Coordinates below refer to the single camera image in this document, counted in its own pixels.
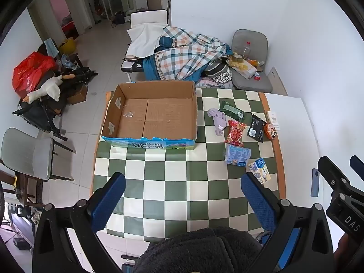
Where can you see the black stroller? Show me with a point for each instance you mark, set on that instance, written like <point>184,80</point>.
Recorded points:
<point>42,111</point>

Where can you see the white tissue box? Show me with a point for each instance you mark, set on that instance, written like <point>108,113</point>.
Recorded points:
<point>243,68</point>

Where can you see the white paper card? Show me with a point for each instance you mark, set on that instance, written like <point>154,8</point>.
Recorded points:
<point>273,119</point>

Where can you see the grey padded chair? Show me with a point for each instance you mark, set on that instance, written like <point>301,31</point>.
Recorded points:
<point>250,38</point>

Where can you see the green checkered tablecloth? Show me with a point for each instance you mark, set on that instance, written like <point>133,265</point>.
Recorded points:
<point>170,182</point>

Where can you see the blue and yellow tissue pack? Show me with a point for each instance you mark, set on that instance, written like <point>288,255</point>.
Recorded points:
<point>260,170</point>

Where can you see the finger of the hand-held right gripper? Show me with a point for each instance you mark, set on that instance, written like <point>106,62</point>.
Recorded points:
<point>357,162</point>
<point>332,173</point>

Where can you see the white cloth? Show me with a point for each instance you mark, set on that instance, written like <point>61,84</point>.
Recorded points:
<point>143,41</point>

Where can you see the light blue tissue packet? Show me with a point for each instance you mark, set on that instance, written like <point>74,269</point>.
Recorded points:
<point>237,155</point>

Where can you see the grey chair with wooden legs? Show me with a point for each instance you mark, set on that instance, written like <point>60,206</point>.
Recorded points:
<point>27,153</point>

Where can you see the black and white striped clothing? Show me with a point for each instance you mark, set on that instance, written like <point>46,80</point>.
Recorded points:
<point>219,72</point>

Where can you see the red plastic bag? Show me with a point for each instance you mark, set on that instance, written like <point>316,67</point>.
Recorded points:
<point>28,72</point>

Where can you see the red snack packet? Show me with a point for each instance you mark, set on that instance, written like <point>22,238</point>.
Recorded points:
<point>235,133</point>

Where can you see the black snack packet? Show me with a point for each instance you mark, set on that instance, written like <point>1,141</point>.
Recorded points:
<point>256,128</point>

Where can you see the plaid blanket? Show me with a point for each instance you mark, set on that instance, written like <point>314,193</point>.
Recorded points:
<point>187,54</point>

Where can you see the orange round snack packet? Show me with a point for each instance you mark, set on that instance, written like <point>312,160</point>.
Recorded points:
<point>270,131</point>

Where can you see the small brown cardboard box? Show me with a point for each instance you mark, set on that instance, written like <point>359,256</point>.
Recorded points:
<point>78,96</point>

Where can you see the purple cloth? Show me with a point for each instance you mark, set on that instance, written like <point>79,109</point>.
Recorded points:
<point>219,121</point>

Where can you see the green snack packet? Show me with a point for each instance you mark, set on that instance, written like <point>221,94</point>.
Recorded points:
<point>231,109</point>

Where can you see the clear plastic bottle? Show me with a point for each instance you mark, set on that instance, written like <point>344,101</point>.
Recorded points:
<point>246,49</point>

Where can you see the white goose plush toy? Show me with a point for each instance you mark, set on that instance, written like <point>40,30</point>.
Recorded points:
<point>51,88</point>

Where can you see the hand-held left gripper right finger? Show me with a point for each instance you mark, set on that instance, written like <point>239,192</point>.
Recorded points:
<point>258,203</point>

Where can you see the light blue cloth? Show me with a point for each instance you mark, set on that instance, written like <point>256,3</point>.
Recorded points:
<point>51,47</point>

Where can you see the blue phone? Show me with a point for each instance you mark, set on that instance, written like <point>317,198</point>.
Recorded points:
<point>315,182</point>

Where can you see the yellow bag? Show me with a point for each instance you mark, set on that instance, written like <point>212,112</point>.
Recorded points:
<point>67,46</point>

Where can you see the white padded seat back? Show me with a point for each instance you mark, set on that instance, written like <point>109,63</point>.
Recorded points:
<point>148,16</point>

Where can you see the flat cardboard piece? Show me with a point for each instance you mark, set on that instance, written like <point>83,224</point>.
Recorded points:
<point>276,79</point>

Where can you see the person's dark fleece clothing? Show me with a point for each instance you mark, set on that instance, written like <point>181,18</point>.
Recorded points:
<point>204,251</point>

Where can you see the pink cloth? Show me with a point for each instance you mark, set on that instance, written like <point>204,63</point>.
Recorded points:
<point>209,84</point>

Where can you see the black bag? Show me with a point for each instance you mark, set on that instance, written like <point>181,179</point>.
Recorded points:
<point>119,18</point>

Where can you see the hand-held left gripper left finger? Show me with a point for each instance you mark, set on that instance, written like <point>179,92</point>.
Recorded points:
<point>108,203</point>

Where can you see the white panel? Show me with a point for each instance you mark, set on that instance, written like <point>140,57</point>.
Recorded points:
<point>293,142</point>

